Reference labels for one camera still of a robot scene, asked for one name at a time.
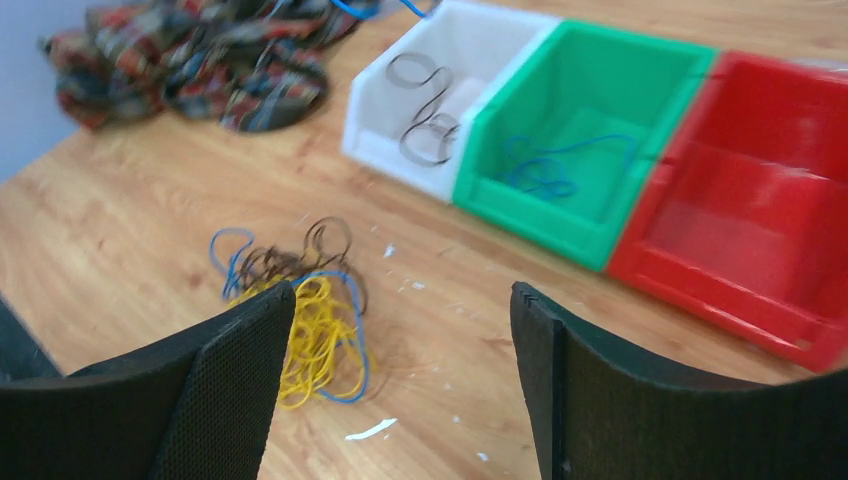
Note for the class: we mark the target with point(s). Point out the green plastic bin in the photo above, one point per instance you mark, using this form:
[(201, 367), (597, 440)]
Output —
[(561, 153)]

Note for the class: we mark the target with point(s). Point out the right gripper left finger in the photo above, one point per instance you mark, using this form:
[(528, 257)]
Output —
[(197, 404)]

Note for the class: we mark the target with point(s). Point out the red plastic bin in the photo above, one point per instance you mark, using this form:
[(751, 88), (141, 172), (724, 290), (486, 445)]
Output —
[(743, 222)]

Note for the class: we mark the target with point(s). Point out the white plastic bin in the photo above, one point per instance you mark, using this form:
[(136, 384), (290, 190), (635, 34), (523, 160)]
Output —
[(411, 111)]

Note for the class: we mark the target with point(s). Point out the plaid flannel shirt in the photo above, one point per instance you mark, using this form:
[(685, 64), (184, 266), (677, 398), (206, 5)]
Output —
[(253, 66)]

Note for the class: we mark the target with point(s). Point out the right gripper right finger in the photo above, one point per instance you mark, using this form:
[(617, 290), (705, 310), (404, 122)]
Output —
[(602, 407)]

